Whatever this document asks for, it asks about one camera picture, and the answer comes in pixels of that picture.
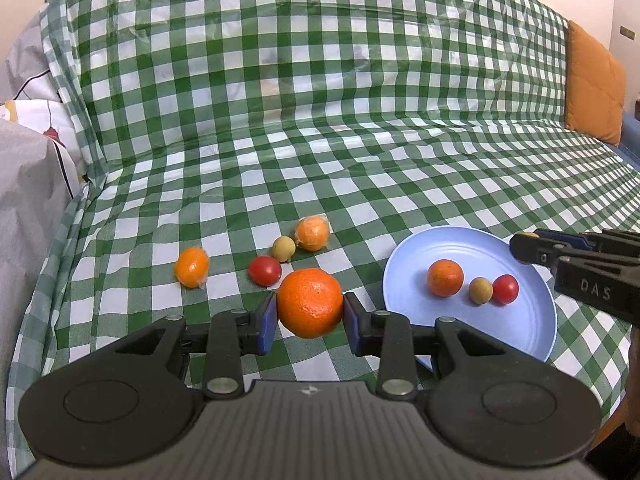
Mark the light blue plate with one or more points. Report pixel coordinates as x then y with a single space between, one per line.
425 255

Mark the plastic-wrapped orange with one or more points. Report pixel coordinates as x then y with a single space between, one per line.
192 266
312 233

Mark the grey cloth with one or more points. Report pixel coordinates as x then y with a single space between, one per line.
25 200

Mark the red tomato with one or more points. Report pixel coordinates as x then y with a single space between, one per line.
265 270
505 289

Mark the blue sofa armrest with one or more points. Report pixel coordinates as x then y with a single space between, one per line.
631 140

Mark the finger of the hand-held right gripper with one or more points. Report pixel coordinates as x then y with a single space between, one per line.
530 250
565 239

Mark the small yellow fruit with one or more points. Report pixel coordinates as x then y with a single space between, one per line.
283 248
480 290

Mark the wall switch plate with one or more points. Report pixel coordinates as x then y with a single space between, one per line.
627 32

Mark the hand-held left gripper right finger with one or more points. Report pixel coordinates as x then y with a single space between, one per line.
350 322

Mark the white printed pillow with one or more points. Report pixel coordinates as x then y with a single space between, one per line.
35 110

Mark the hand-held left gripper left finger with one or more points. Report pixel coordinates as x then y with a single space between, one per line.
269 322

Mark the wooden frame edge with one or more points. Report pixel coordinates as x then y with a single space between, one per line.
605 435

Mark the green checkered cloth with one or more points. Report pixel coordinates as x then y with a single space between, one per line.
325 110

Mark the orange cushion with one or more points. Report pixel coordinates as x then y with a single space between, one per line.
592 85

